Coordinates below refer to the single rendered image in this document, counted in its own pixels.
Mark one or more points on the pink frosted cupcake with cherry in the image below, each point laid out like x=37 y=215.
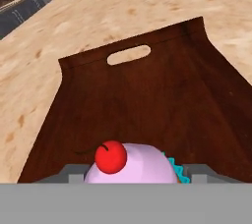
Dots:
x=138 y=165

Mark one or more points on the grey metal counter rail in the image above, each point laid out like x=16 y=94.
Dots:
x=29 y=3

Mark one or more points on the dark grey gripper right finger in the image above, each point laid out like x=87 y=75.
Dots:
x=200 y=172

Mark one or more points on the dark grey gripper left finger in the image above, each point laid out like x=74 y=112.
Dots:
x=74 y=173

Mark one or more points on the dark brown wooden tray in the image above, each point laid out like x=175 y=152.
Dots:
x=147 y=103

